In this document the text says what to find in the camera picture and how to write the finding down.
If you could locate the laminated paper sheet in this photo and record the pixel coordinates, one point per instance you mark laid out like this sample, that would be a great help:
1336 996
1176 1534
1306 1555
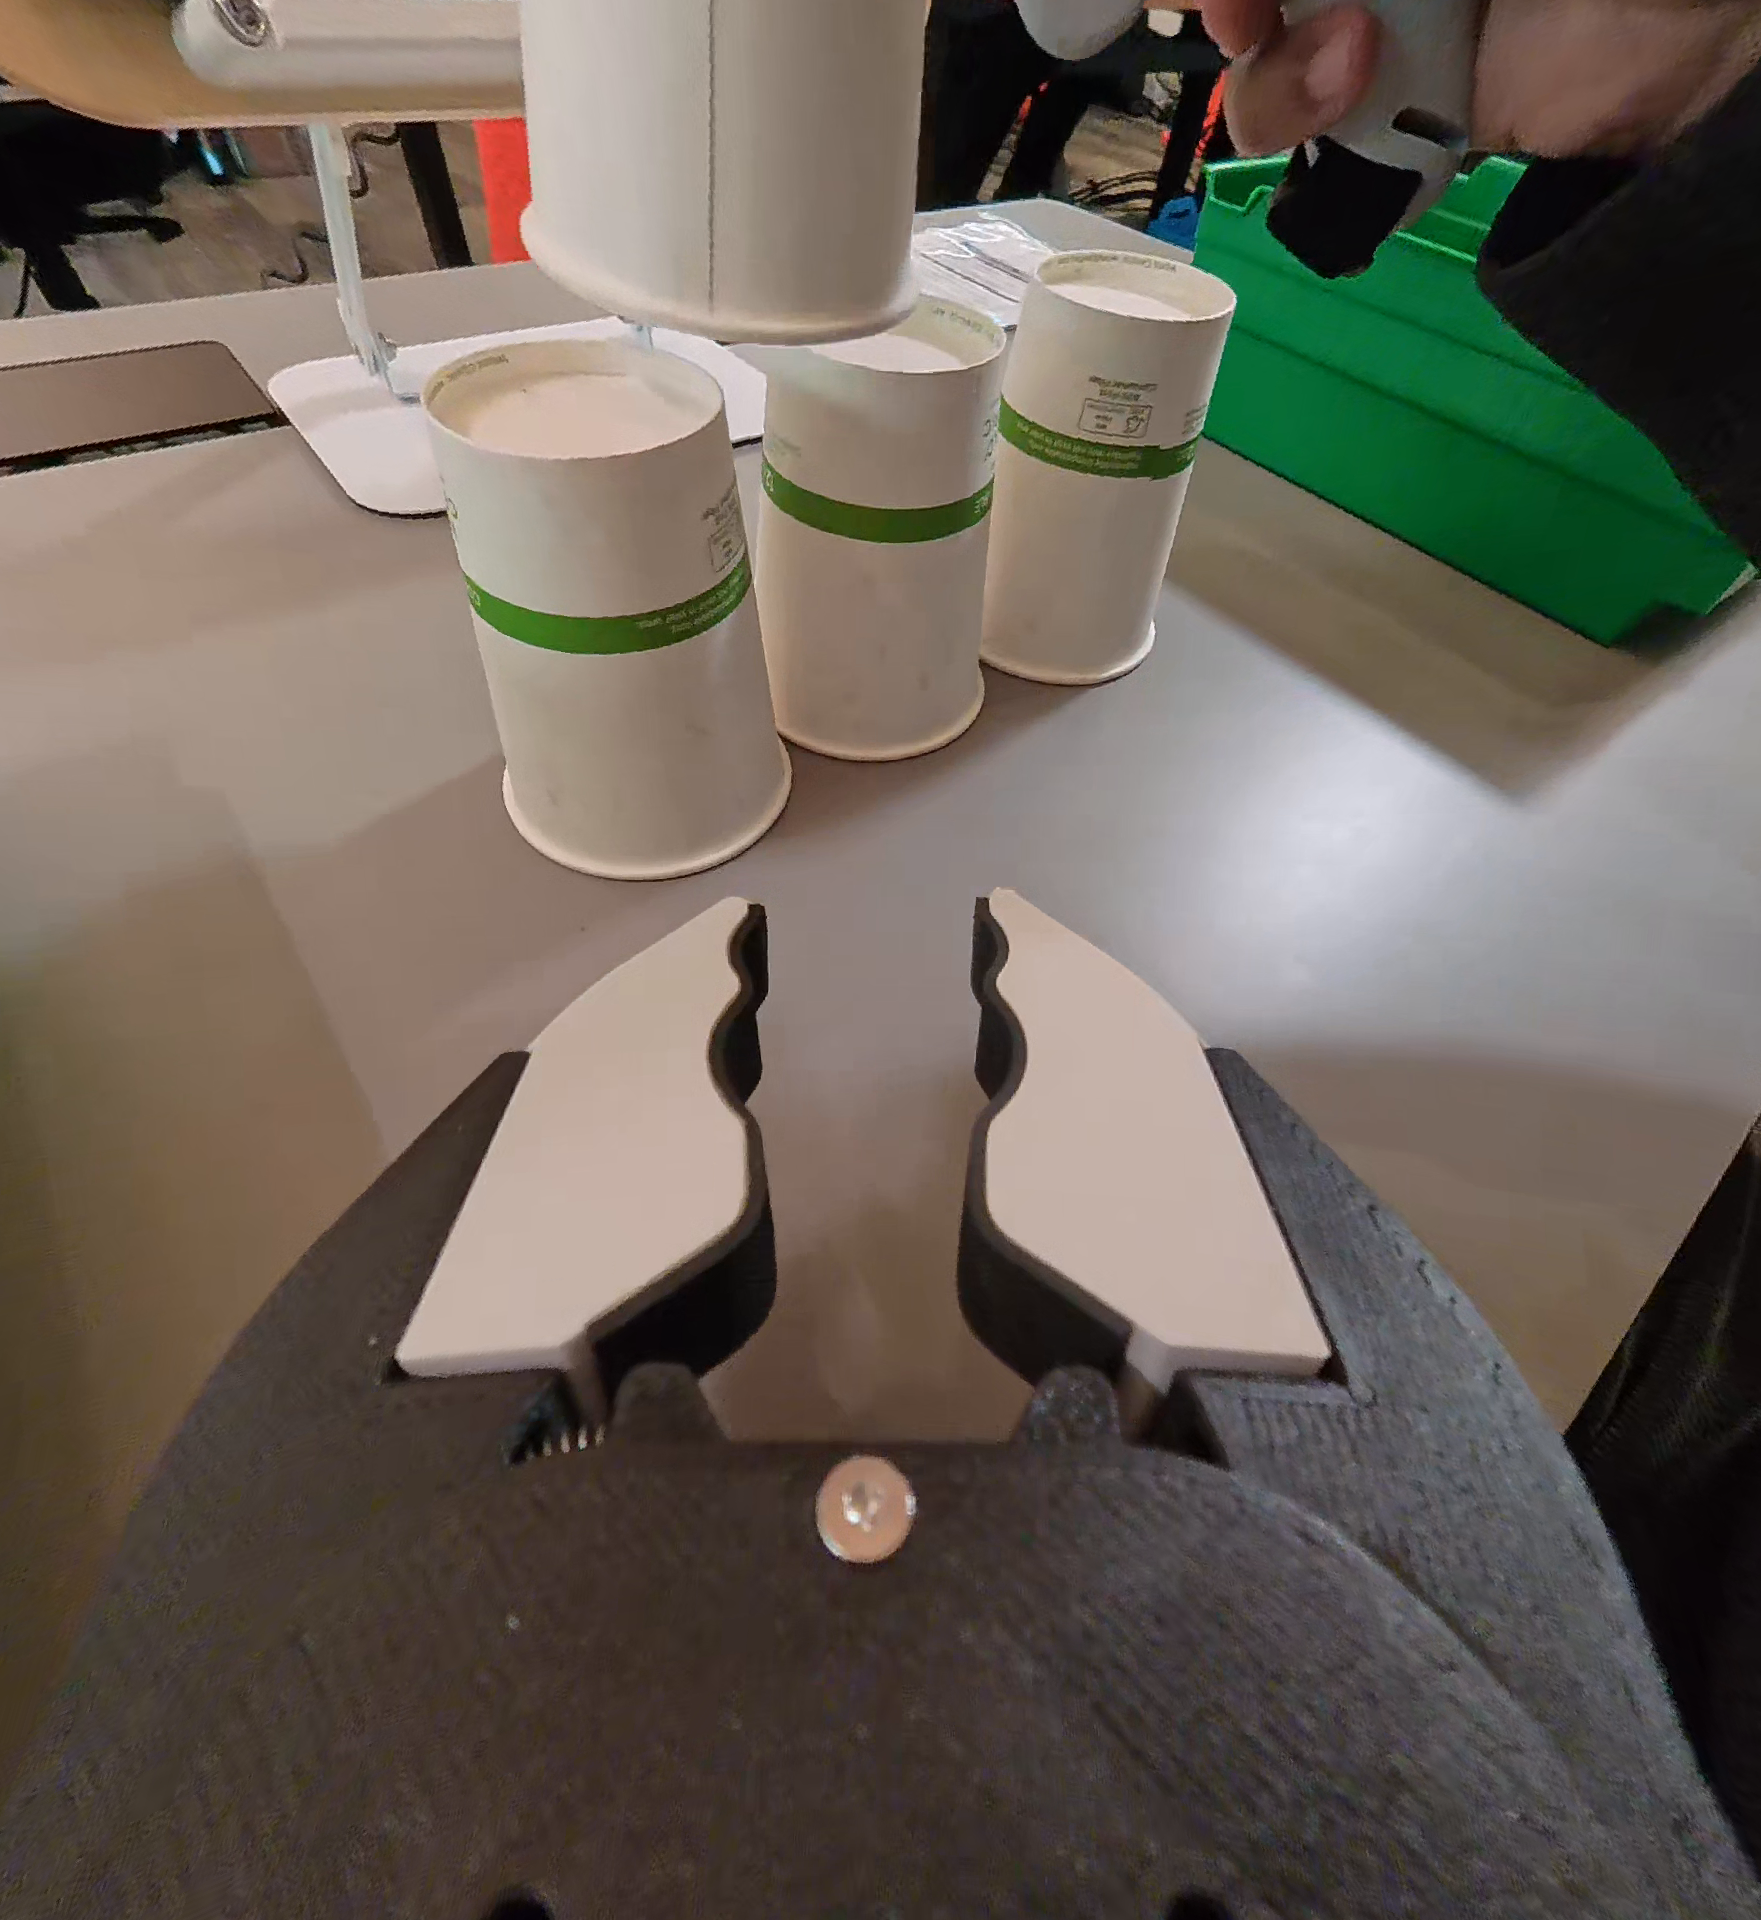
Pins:
976 254

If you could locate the black office chair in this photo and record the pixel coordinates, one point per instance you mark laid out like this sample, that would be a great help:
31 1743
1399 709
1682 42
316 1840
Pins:
55 224

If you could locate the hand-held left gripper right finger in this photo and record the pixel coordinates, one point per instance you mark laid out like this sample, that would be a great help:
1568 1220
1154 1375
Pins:
1150 1201

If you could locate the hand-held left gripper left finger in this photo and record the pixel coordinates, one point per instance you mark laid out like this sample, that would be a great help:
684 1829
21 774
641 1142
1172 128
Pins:
595 1184

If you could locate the wooden document stand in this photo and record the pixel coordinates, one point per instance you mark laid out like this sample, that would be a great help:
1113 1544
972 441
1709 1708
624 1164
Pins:
355 436

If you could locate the white paper cup green band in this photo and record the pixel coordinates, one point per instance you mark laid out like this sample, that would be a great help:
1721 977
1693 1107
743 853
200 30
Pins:
625 720
1089 570
879 647
715 166

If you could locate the green plastic bin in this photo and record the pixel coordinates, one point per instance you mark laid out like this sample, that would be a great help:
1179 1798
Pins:
1420 406

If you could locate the person's right hand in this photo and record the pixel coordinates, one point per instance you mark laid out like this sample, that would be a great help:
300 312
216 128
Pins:
1599 76

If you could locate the person's dark clothed body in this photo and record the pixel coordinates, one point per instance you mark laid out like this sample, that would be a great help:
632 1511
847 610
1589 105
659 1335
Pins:
1750 1501

